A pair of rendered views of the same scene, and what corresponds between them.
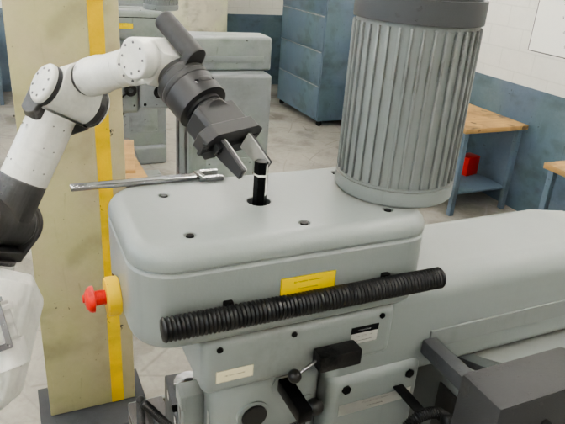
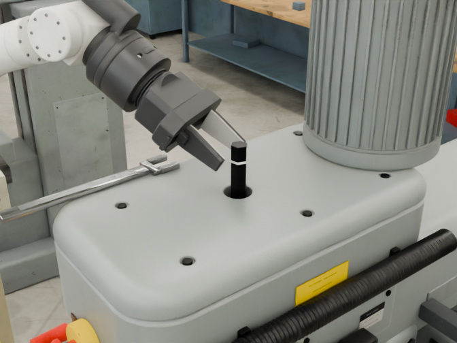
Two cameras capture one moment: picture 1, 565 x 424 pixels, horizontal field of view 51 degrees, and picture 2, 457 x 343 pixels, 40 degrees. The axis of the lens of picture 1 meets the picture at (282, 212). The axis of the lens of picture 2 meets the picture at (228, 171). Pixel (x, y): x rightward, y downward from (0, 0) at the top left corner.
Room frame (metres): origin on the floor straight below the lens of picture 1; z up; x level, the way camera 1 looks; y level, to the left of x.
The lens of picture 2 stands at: (0.17, 0.19, 2.29)
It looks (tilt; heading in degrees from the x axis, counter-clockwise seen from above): 28 degrees down; 349
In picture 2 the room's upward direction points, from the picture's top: straight up
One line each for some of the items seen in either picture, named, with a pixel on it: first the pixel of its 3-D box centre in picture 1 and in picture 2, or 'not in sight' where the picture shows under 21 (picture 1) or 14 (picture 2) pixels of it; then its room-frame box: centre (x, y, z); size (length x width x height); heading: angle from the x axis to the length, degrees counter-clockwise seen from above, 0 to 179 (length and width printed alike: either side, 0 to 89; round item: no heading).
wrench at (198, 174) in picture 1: (149, 180); (92, 186); (0.89, 0.22, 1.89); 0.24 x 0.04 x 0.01; 116
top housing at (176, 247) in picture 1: (264, 245); (246, 239); (0.86, 0.03, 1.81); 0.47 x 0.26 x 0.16; 116
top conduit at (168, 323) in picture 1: (314, 299); (332, 301); (0.73, -0.06, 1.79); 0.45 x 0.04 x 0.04; 116
